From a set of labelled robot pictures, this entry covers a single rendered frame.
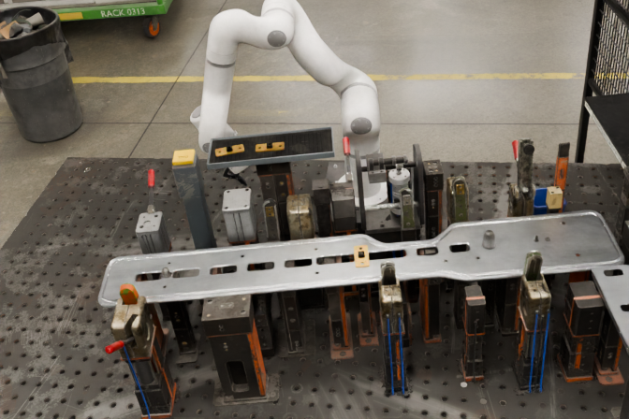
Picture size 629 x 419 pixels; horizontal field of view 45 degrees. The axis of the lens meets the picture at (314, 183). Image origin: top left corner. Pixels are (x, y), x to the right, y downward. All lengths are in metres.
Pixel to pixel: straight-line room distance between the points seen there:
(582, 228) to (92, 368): 1.44
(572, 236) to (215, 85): 1.12
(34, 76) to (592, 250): 3.42
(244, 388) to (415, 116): 2.70
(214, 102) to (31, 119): 2.58
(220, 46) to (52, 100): 2.60
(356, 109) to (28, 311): 1.23
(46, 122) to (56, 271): 2.19
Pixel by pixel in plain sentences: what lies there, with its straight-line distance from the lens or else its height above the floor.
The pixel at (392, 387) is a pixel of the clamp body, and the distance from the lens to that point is 2.09.
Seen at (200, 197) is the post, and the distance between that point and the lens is 2.31.
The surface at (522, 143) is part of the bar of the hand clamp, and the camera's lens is 2.09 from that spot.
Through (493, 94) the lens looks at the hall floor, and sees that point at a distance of 4.70.
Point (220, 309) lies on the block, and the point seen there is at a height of 1.03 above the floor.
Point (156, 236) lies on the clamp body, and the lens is 2.18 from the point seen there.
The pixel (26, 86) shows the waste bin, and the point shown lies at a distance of 4.70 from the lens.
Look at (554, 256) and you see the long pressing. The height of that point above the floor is 1.00.
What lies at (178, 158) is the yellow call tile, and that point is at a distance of 2.25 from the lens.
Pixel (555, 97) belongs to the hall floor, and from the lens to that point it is 4.69.
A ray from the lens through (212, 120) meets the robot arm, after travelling 2.35.
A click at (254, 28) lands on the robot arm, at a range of 2.18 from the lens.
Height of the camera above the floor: 2.37
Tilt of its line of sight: 36 degrees down
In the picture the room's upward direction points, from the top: 7 degrees counter-clockwise
